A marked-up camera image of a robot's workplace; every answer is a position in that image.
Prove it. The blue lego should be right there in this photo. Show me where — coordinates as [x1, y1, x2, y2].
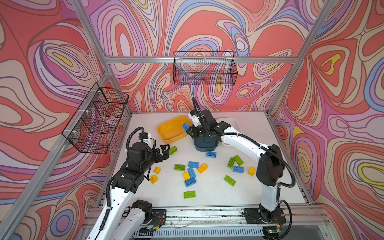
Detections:
[188, 162, 199, 169]
[183, 123, 190, 132]
[206, 152, 217, 159]
[185, 178, 197, 188]
[232, 166, 244, 174]
[188, 168, 196, 179]

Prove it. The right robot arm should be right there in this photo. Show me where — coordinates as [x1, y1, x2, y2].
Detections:
[186, 109, 296, 223]

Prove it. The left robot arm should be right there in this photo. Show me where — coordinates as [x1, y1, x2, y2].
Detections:
[86, 127, 170, 240]

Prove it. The yellow lego left middle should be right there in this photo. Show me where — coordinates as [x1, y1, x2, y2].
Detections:
[154, 167, 161, 174]

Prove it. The green lego near yellow bin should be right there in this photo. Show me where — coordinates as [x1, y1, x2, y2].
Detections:
[170, 146, 178, 156]

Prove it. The dark teal plastic bin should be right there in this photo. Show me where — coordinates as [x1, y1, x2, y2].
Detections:
[194, 136, 219, 152]

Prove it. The yellow lego left lower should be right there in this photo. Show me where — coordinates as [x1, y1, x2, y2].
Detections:
[150, 175, 159, 184]

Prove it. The green lego centre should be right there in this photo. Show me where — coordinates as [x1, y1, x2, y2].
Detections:
[174, 164, 186, 172]

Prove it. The yellow plastic bin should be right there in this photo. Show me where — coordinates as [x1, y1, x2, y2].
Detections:
[157, 116, 193, 144]

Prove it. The white plastic bin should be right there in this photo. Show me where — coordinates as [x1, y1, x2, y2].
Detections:
[220, 117, 240, 131]

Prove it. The orange yellow lego centre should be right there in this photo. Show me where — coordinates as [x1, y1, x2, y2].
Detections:
[198, 164, 209, 174]

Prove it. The green lego right pair left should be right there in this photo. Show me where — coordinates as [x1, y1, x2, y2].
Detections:
[227, 158, 236, 169]

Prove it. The green lego pair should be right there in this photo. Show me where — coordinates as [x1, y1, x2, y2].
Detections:
[234, 155, 244, 166]
[227, 158, 236, 169]

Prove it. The green lego right front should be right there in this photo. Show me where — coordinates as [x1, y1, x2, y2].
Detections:
[224, 176, 236, 187]

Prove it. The yellow lego right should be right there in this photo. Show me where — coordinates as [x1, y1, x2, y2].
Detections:
[248, 167, 256, 176]

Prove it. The back wall wire basket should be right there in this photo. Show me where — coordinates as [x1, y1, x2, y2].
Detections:
[173, 50, 238, 86]

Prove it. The wall wire basket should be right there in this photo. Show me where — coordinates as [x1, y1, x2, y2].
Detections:
[173, 50, 238, 86]
[62, 83, 129, 154]

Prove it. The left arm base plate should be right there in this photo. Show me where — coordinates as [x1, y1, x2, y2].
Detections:
[143, 209, 167, 227]

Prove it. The left wall wire basket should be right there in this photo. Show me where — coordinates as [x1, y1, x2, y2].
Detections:
[62, 83, 129, 154]

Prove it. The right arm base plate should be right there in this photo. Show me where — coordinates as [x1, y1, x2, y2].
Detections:
[242, 207, 287, 225]

